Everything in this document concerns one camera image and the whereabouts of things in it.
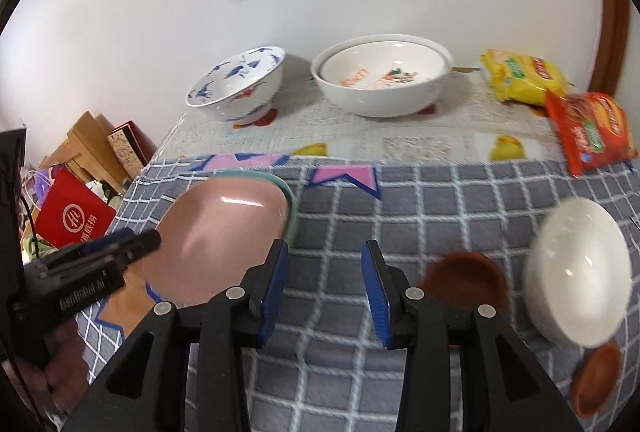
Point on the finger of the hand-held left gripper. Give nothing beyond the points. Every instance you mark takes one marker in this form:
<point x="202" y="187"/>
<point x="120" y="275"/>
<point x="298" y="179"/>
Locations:
<point x="95" y="247"/>
<point x="137" y="249"/>

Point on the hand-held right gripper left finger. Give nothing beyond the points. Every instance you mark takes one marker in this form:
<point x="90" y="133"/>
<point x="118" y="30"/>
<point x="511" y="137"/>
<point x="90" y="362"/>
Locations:
<point x="272" y="292"/>

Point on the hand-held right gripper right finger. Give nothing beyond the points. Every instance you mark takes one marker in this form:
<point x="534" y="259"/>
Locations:
<point x="375" y="292"/>

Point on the pink plate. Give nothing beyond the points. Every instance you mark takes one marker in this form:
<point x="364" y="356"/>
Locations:
<point x="220" y="232"/>

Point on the small brown bowl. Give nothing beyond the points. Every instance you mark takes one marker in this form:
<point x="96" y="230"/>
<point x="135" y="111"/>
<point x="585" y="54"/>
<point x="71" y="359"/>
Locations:
<point x="597" y="382"/>
<point x="465" y="279"/>

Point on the blue plate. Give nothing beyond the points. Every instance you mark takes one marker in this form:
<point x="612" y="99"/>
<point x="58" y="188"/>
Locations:
<point x="250" y="174"/>

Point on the plain white bowl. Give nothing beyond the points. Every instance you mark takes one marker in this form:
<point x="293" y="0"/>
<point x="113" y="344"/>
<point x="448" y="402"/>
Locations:
<point x="580" y="272"/>

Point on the person's left hand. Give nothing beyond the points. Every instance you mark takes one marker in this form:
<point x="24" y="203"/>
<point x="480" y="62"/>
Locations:
<point x="65" y="372"/>

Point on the red paper bag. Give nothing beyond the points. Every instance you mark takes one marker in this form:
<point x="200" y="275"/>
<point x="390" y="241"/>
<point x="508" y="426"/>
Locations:
<point x="75" y="212"/>

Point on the patterned box with red edge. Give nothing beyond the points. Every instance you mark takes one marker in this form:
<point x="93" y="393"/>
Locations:
<point x="130" y="149"/>

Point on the wooden box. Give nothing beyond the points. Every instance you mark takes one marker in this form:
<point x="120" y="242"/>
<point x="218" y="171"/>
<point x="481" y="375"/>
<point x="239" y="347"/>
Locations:
<point x="85" y="141"/>

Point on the grey checked cloth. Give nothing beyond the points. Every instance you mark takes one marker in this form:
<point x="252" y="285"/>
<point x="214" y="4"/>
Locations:
<point x="450" y="212"/>

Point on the blue patterned white bowl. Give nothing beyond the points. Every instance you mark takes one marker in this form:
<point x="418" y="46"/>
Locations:
<point x="240" y="86"/>

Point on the large white bowl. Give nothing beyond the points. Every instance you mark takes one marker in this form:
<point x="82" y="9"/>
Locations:
<point x="385" y="99"/>

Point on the white bowl with orange print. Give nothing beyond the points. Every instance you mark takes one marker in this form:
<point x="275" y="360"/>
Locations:
<point x="380" y="66"/>

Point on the yellow snack packet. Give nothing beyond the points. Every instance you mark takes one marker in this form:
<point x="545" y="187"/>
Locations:
<point x="525" y="79"/>

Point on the red snack packet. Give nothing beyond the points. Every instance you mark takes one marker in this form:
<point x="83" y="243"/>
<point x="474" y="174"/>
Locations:
<point x="590" y="131"/>

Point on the brown door frame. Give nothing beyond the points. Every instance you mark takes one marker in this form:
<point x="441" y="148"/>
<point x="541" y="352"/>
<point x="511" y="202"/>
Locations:
<point x="612" y="26"/>

